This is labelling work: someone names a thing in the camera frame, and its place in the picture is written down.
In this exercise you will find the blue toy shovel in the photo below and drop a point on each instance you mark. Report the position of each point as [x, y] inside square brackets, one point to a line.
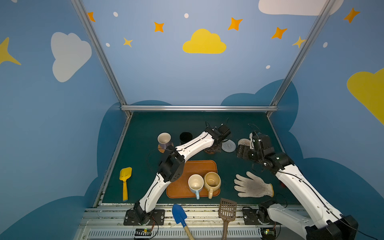
[179, 217]

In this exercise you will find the yellow toy shovel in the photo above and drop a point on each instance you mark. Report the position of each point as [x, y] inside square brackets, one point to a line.
[125, 174]

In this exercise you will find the horizontal aluminium frame rail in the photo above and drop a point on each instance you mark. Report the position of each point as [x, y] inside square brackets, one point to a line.
[153, 108]

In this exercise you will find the white light-blue mug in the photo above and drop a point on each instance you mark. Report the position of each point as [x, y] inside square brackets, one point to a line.
[196, 184]

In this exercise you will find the left aluminium frame post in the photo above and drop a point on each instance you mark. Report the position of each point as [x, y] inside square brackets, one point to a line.
[88, 26]

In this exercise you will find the right green circuit board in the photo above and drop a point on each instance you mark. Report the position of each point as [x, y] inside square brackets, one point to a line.
[268, 234]

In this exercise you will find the beige spiral woven coaster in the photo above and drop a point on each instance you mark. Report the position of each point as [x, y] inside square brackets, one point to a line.
[244, 142]

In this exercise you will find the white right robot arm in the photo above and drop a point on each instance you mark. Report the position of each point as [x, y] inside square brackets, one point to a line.
[324, 222]

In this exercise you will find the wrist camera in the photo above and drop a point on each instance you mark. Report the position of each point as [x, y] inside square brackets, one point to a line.
[223, 130]
[260, 141]

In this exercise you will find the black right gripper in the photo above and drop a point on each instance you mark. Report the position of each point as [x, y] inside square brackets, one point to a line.
[244, 151]

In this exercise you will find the front aluminium rail bed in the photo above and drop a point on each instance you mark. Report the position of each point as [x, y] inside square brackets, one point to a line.
[107, 223]

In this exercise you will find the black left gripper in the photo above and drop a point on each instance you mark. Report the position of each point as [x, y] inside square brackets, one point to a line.
[214, 141]

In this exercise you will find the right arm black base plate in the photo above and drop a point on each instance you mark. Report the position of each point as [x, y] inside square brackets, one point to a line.
[250, 216]

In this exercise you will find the white purple mug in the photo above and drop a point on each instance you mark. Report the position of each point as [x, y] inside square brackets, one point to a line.
[164, 139]

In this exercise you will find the right aluminium frame post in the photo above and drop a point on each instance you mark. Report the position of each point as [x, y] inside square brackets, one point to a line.
[311, 38]

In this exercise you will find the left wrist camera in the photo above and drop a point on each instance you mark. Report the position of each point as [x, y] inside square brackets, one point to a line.
[223, 130]

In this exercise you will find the beige yellow mug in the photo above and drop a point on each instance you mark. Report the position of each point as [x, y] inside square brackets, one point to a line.
[212, 183]

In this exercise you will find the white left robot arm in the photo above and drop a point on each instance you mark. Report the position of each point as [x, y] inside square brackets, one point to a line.
[171, 167]

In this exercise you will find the orange rectangular serving tray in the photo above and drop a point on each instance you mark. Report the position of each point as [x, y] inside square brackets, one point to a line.
[180, 188]

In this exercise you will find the green circuit board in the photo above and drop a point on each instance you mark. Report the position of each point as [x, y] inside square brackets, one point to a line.
[268, 234]
[142, 233]

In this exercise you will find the grey white woven coaster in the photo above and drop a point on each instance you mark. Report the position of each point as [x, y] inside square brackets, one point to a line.
[228, 146]

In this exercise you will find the white knitted work glove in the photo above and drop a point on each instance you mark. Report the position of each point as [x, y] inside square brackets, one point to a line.
[252, 186]

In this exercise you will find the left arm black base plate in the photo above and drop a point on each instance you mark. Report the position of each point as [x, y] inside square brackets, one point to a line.
[156, 217]

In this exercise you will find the aluminium frame post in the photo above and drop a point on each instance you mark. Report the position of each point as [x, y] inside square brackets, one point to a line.
[311, 38]
[88, 26]

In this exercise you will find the black mug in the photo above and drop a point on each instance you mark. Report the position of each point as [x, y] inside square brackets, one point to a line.
[185, 137]

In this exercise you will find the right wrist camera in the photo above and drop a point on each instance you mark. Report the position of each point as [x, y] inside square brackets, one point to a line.
[260, 141]

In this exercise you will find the white cream mug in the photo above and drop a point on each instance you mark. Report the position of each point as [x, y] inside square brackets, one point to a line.
[213, 149]

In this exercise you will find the brown slotted spatula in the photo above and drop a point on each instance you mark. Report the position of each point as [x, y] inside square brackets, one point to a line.
[227, 212]

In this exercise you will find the woven rattan round coaster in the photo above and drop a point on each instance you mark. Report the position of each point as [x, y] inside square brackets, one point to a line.
[162, 148]

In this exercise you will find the left green circuit board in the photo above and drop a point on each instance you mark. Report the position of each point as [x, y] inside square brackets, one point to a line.
[142, 233]

